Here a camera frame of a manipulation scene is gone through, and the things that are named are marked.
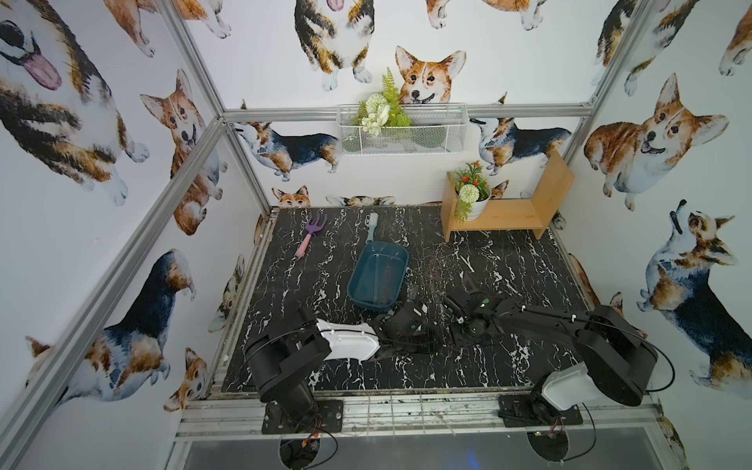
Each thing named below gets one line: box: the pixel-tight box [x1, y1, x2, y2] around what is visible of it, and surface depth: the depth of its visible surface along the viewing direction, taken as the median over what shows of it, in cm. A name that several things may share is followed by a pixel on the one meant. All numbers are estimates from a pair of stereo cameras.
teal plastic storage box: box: [347, 240, 410, 314], surface depth 102 cm
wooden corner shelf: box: [440, 149, 576, 243], surface depth 111 cm
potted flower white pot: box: [452, 160, 492, 224], surface depth 100 cm
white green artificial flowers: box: [353, 66, 411, 137], surface depth 82 cm
